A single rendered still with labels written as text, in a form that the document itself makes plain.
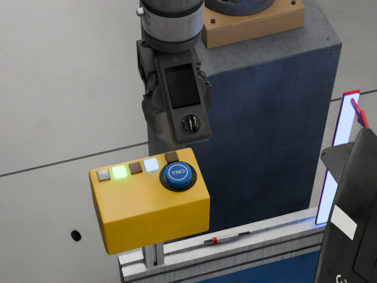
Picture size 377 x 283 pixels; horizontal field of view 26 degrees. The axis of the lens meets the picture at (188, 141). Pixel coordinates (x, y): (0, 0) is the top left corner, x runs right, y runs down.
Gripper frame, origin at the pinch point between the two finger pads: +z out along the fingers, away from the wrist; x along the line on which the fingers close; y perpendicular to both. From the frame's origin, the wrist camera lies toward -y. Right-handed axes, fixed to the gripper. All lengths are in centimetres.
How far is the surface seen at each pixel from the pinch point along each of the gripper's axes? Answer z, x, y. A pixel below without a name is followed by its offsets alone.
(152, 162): 8.1, 2.7, 4.0
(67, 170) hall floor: 114, 10, 91
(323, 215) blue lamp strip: 26.7, -25.6, -0.3
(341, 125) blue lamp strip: 2.9, -24.6, -0.7
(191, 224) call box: 14.4, -1.1, -4.0
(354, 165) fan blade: -27.9, -8.8, -29.3
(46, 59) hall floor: 113, 8, 141
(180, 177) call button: 7.7, -0.6, -0.1
